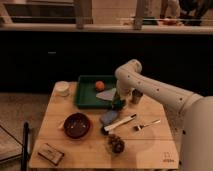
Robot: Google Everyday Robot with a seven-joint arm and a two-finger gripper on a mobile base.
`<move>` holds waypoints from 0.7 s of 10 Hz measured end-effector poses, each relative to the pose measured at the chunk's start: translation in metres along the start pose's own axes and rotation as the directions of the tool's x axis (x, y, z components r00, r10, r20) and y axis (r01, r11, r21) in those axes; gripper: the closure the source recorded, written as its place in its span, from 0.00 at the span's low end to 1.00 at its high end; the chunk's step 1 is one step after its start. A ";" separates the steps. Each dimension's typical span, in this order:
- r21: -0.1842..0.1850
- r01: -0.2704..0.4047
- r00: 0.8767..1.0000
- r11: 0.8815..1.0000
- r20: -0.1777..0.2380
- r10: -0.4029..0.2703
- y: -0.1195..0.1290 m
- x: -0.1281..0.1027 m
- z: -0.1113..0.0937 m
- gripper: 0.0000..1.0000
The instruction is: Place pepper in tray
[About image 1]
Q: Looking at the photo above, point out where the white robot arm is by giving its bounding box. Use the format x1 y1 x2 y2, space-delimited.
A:
115 59 213 171

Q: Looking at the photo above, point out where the green plastic tray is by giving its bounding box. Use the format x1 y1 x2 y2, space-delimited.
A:
75 75 125 109

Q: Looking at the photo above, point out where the grey cloth piece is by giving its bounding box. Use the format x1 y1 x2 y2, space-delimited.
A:
96 88 116 101

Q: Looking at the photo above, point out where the metal cup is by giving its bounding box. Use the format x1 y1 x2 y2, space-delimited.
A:
131 89 143 104

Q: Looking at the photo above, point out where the orange round fruit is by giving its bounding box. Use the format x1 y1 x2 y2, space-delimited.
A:
95 81 105 91

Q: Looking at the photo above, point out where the silver fork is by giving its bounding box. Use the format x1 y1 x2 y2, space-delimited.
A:
133 119 161 131

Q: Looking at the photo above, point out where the brown pine cone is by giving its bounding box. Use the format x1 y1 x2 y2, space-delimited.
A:
107 134 125 154

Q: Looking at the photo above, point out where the dark red bowl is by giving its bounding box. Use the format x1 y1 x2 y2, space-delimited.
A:
63 113 91 139

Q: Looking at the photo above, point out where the white round cup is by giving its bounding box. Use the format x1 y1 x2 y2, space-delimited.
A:
55 81 69 97

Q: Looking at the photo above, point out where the small wooden box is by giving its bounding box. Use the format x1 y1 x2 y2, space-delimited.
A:
38 143 64 166

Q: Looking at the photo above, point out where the black chair frame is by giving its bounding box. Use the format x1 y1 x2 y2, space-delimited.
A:
0 122 29 171

